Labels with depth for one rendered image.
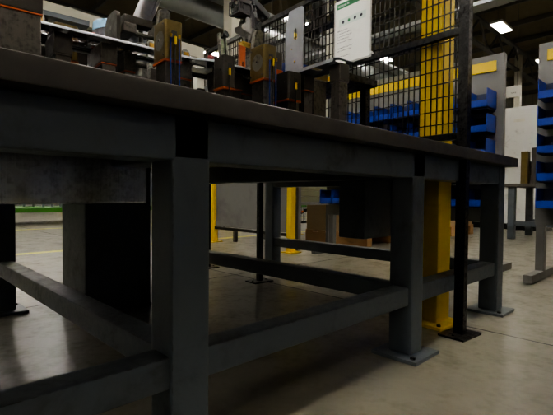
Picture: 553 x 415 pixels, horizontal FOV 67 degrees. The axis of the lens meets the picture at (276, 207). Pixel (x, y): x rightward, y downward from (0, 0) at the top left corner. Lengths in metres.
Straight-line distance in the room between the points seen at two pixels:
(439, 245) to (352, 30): 1.06
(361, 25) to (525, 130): 6.05
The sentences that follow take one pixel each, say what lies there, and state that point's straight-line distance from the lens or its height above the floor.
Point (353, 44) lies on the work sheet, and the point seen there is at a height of 1.22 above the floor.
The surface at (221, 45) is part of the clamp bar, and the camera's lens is 1.94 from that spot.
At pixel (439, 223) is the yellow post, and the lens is 1.80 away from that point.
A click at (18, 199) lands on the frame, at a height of 0.51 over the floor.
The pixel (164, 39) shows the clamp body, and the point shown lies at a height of 0.98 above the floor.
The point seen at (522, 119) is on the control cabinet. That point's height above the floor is 1.78.
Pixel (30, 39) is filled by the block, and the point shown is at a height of 0.90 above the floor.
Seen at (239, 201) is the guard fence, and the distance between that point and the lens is 4.43.
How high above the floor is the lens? 0.52
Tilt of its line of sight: 2 degrees down
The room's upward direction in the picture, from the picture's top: straight up
